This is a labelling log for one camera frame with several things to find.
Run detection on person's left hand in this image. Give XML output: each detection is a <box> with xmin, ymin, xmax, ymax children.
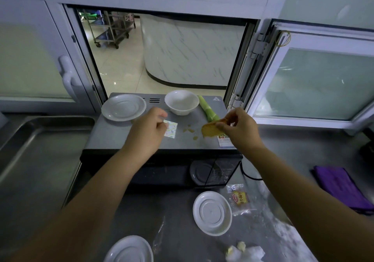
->
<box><xmin>124</xmin><ymin>107</ymin><xmax>169</xmax><ymax>161</ymax></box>

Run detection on person's right hand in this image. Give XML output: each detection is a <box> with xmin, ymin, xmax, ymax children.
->
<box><xmin>215</xmin><ymin>107</ymin><xmax>265</xmax><ymax>154</ymax></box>

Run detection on small white sachet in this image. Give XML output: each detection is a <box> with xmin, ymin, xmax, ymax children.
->
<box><xmin>163</xmin><ymin>119</ymin><xmax>178</xmax><ymax>138</ymax></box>

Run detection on person's left forearm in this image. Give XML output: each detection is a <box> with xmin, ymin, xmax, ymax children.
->
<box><xmin>0</xmin><ymin>146</ymin><xmax>160</xmax><ymax>262</ymax></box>

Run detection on person's right forearm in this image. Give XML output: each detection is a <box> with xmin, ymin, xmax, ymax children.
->
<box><xmin>243</xmin><ymin>146</ymin><xmax>374</xmax><ymax>262</ymax></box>

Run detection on white label sticker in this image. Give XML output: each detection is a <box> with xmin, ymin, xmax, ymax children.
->
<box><xmin>217</xmin><ymin>134</ymin><xmax>236</xmax><ymax>149</ymax></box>

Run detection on green vegetable stalk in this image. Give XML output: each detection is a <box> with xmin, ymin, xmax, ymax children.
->
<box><xmin>198</xmin><ymin>95</ymin><xmax>220</xmax><ymax>123</ymax></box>

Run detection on yellow cake crumbs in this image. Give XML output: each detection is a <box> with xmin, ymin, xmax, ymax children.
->
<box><xmin>182</xmin><ymin>127</ymin><xmax>200</xmax><ymax>140</ymax></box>

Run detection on white bowl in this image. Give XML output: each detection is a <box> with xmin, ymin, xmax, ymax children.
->
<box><xmin>164</xmin><ymin>89</ymin><xmax>200</xmax><ymax>116</ymax></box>

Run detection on white plate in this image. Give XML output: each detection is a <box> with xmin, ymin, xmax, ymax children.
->
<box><xmin>103</xmin><ymin>235</ymin><xmax>154</xmax><ymax>262</ymax></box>
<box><xmin>192</xmin><ymin>191</ymin><xmax>233</xmax><ymax>237</ymax></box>
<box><xmin>101</xmin><ymin>94</ymin><xmax>147</xmax><ymax>122</ymax></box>

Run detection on black grey microwave oven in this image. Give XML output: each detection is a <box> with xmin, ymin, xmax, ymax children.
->
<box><xmin>80</xmin><ymin>92</ymin><xmax>243</xmax><ymax>188</ymax></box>

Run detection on clear wrapper with red label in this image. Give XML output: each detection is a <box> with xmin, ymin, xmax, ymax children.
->
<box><xmin>226</xmin><ymin>183</ymin><xmax>258</xmax><ymax>216</ymax></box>

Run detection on white marble counter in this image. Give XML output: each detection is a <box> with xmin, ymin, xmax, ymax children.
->
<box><xmin>140</xmin><ymin>15</ymin><xmax>246</xmax><ymax>90</ymax></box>

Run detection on white window hinge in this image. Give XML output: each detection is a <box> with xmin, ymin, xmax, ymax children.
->
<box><xmin>251</xmin><ymin>32</ymin><xmax>271</xmax><ymax>58</ymax></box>

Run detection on white framed window sash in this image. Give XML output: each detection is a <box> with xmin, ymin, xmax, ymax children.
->
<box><xmin>245</xmin><ymin>22</ymin><xmax>374</xmax><ymax>131</ymax></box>

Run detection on yellow rubber band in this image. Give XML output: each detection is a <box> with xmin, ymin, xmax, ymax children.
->
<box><xmin>277</xmin><ymin>31</ymin><xmax>292</xmax><ymax>48</ymax></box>

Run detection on clear plastic wrap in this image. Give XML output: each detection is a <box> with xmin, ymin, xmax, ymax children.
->
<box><xmin>151</xmin><ymin>216</ymin><xmax>166</xmax><ymax>255</ymax></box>

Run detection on stainless steel trolley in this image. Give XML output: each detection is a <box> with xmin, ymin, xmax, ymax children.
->
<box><xmin>84</xmin><ymin>10</ymin><xmax>137</xmax><ymax>49</ymax></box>

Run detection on crumpled white tissue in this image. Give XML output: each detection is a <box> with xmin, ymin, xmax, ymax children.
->
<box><xmin>224</xmin><ymin>241</ymin><xmax>266</xmax><ymax>262</ymax></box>

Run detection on stainless steel sink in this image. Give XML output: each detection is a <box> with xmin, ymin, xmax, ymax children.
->
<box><xmin>0</xmin><ymin>115</ymin><xmax>97</xmax><ymax>253</ymax></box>

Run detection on purple cloth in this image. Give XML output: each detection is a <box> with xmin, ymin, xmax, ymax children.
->
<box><xmin>310</xmin><ymin>166</ymin><xmax>374</xmax><ymax>215</ymax></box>

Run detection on black power cable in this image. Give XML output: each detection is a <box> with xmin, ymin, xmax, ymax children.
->
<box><xmin>240</xmin><ymin>162</ymin><xmax>263</xmax><ymax>181</ymax></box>

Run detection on white window handle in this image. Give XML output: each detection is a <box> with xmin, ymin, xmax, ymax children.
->
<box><xmin>57</xmin><ymin>55</ymin><xmax>83</xmax><ymax>102</ymax></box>

